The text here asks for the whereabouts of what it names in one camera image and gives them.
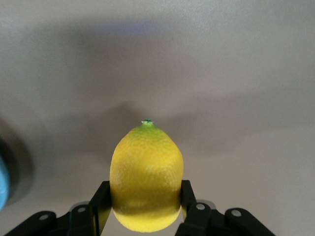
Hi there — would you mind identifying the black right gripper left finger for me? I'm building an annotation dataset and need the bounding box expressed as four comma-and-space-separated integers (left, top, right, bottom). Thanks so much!
3, 180, 114, 236

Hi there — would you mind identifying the blue plate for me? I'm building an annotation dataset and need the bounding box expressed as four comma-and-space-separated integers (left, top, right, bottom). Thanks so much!
0, 157, 10, 212

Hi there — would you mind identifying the yellow lemon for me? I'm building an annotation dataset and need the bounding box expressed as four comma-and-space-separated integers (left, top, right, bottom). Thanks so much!
109, 119, 185, 233

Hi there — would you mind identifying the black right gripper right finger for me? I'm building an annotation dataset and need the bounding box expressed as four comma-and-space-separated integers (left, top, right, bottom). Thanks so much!
175, 179, 276, 236

